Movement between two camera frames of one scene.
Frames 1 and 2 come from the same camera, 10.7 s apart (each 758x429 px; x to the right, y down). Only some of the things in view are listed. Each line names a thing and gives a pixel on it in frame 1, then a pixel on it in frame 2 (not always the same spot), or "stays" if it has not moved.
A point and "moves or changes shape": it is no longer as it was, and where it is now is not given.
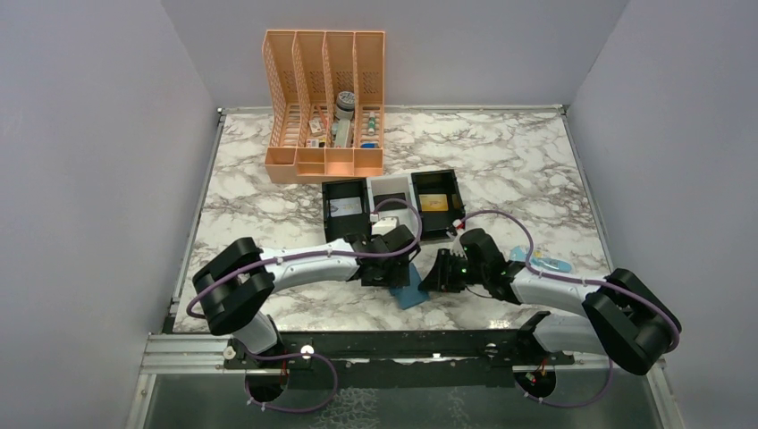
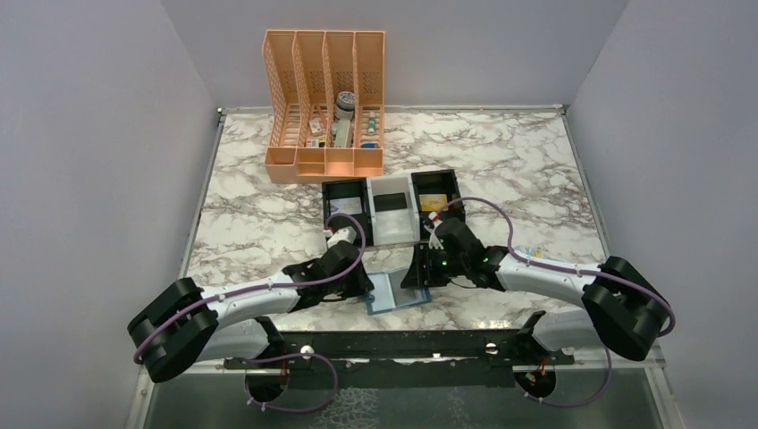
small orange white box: [315, 125] stays
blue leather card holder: [410, 295] moves or changes shape
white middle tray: [396, 184] stays
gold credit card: [433, 202] stays
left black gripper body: [394, 274] → [352, 285]
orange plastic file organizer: [324, 98] stays
